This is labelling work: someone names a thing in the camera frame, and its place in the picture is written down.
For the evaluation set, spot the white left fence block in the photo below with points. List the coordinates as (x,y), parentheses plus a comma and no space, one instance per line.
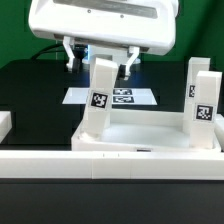
(5,124)

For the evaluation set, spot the white fence block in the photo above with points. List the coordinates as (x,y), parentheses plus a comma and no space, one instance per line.
(219,130)
(5,124)

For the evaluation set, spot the fiducial marker sheet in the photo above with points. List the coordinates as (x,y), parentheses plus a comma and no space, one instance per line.
(121,96)

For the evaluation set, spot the white front fence bar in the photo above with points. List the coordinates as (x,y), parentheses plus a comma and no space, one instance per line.
(111,165)

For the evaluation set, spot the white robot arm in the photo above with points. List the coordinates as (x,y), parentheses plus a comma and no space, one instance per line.
(106,55)

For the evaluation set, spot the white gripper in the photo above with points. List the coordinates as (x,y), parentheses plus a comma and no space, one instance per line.
(148,26)

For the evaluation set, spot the white right fence block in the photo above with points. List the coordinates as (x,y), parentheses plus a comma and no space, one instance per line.
(219,130)

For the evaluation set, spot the white desk tabletop tray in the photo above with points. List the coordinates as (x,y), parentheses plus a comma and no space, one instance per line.
(139,130)

